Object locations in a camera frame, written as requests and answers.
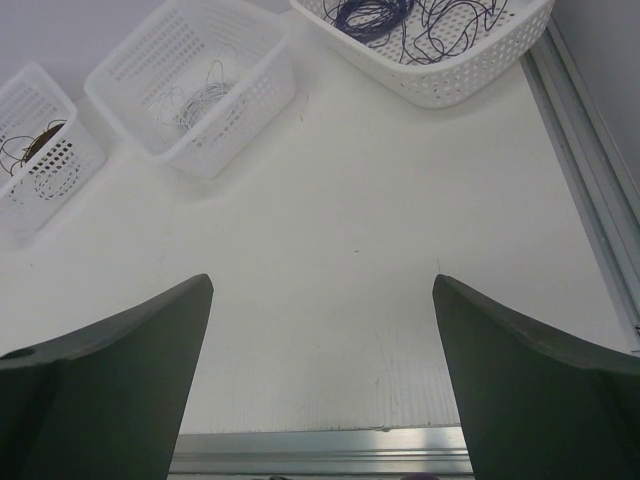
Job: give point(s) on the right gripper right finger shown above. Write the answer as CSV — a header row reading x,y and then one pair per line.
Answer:
x,y
534,401

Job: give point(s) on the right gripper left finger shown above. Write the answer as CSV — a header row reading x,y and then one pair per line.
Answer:
x,y
105,401

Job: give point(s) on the left white perforated basket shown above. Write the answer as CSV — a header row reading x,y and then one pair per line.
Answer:
x,y
47,155

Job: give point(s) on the white perforated basket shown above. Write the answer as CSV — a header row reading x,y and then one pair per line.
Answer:
x,y
47,155
440,53
195,83

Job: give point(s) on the middle white perforated basket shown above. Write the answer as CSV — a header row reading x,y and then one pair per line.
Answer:
x,y
195,83

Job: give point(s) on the right white perforated basket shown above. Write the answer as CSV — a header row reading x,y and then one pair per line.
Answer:
x,y
440,53

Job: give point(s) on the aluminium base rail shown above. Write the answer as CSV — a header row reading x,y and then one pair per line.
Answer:
x,y
364,453

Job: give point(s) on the right aluminium table edge rail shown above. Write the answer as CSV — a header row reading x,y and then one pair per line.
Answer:
x,y
606,199

